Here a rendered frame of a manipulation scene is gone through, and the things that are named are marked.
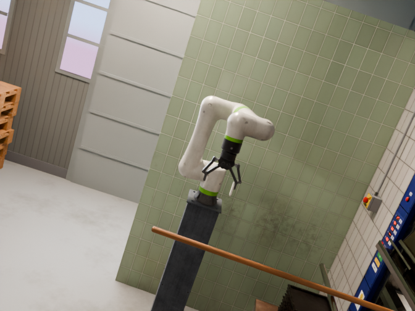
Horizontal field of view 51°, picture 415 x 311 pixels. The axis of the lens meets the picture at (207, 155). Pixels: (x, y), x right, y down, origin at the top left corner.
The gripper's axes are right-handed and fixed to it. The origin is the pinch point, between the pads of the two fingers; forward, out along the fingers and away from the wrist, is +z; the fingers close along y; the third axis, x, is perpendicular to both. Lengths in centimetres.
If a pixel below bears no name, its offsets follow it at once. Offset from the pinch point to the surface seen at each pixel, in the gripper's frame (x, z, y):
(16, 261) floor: -109, 140, 127
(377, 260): -34, 25, -106
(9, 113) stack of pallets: -255, 65, 217
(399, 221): -29, -3, -107
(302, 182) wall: -110, 10, -69
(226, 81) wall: -114, -45, 8
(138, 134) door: -281, 52, 81
